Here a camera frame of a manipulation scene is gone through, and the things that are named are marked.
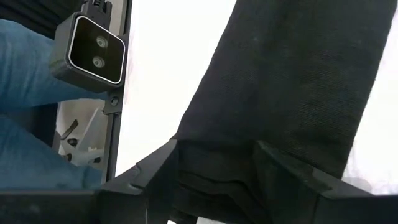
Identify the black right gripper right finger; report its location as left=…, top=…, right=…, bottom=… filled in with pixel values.
left=252, top=139, right=333, bottom=224

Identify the white chair base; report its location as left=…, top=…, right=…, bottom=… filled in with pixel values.
left=57, top=106, right=105, bottom=167

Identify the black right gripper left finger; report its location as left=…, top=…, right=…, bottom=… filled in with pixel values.
left=101, top=139, right=180, bottom=224

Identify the black cloth napkin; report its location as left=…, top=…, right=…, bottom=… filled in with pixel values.
left=169, top=0, right=398, bottom=224

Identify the person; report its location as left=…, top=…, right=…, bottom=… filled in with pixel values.
left=0, top=0, right=108, bottom=192

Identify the table-level camera box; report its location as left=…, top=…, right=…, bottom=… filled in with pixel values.
left=49, top=11, right=127, bottom=94

